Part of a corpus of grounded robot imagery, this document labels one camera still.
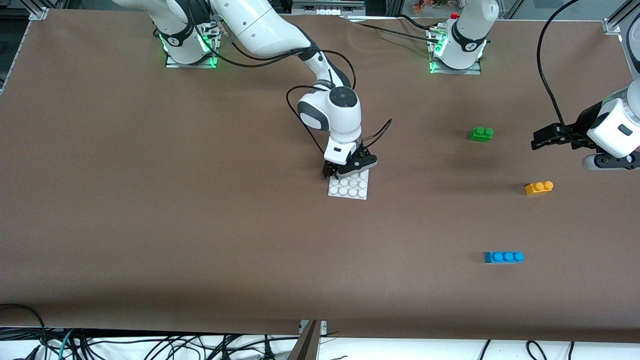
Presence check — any yellow two-stud block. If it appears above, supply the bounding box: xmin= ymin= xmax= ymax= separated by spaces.
xmin=524 ymin=180 xmax=555 ymax=196

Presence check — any teal floor cable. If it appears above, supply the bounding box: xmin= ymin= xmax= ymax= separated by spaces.
xmin=56 ymin=329 xmax=76 ymax=360

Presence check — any black cable on table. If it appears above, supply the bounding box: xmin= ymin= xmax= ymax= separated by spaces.
xmin=350 ymin=14 xmax=442 ymax=45

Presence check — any aluminium corner profile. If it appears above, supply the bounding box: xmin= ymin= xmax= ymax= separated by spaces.
xmin=27 ymin=0 xmax=51 ymax=22
xmin=602 ymin=0 xmax=640 ymax=36

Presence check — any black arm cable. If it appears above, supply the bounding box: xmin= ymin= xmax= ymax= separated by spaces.
xmin=215 ymin=20 xmax=393 ymax=157
xmin=536 ymin=0 xmax=583 ymax=128

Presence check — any blue three-stud block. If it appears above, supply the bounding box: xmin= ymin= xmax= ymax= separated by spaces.
xmin=484 ymin=251 xmax=525 ymax=264

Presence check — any grey metal frame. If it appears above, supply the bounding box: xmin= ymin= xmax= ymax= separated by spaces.
xmin=291 ymin=0 xmax=367 ymax=17

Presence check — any black looped floor cable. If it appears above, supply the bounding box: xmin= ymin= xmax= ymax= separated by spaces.
xmin=0 ymin=303 xmax=49 ymax=351

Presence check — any white studded base plate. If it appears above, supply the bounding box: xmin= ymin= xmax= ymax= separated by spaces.
xmin=327 ymin=169 xmax=371 ymax=201

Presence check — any aluminium table leg profile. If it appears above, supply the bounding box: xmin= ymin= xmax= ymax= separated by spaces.
xmin=287 ymin=320 xmax=328 ymax=360

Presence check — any brown table cover sheet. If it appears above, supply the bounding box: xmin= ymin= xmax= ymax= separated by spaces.
xmin=0 ymin=9 xmax=640 ymax=344

